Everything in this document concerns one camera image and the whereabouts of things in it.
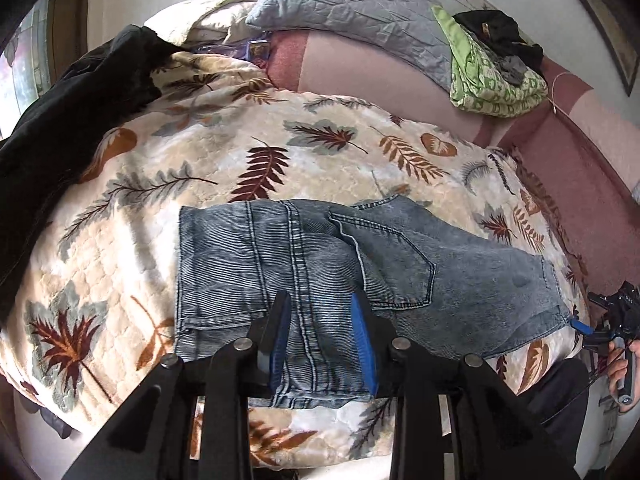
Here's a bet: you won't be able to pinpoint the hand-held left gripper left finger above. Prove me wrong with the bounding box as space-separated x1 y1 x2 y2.
62 290 293 480

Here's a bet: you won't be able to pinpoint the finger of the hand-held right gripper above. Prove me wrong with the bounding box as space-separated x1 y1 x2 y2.
570 317 623 356

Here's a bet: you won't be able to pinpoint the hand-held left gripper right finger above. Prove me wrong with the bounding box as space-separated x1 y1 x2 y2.
350 292 581 480

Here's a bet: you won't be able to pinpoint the blue denim pants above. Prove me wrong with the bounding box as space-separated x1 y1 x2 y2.
174 195 573 409

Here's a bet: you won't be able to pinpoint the person's right hand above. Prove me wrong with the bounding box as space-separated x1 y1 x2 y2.
607 340 640 413

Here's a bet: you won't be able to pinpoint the leaf print blanket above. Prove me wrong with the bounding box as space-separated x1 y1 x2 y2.
0 52 591 466

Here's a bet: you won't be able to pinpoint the pink bed sheet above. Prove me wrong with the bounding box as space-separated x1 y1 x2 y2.
265 30 640 311

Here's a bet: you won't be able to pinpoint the green patterned cloth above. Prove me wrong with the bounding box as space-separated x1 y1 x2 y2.
432 5 549 118

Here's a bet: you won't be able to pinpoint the small grey cloth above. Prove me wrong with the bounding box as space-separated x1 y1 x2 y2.
495 55 528 86

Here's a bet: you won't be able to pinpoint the small black cloth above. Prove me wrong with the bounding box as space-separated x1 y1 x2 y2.
453 10 544 73

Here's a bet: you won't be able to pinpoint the black garment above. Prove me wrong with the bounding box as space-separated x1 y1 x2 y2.
0 25 173 321

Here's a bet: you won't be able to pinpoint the grey quilted pillow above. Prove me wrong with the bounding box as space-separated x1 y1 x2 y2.
245 0 461 90

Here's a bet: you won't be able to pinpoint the cream pillow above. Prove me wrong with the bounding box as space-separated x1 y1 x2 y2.
144 0 261 53

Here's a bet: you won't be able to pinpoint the thin tan cord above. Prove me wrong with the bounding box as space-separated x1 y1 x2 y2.
550 72 573 113

